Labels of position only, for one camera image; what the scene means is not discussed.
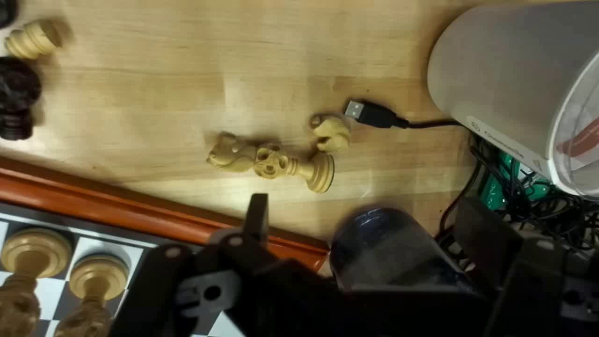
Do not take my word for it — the light wooden chess piece lying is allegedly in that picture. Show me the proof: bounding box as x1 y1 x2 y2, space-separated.
205 133 334 193

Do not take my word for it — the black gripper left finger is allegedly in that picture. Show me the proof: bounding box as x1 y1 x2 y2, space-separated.
110 243 194 337

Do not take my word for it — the wooden framed chess board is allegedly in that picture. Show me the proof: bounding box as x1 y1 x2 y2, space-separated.
0 155 330 337

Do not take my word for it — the light rook chess piece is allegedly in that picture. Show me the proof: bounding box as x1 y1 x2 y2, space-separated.
3 19 61 60

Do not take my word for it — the dark water bottle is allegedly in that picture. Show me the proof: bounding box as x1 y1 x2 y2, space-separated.
329 208 465 290

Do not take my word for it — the small light chess pawn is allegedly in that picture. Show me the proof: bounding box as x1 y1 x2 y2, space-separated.
308 114 349 153

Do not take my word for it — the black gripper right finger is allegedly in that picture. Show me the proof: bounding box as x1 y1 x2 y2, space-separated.
242 193 269 243

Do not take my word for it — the white plastic cup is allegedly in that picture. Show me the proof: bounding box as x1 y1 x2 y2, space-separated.
426 0 599 198

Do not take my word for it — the dark knight chess piece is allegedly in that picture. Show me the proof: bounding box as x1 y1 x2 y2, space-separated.
0 56 40 140

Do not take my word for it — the black USB cable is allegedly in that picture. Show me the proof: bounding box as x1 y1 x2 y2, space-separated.
344 97 463 131

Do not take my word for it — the light pawn on board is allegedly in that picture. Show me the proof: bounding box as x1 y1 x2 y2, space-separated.
53 254 128 337
0 228 72 337

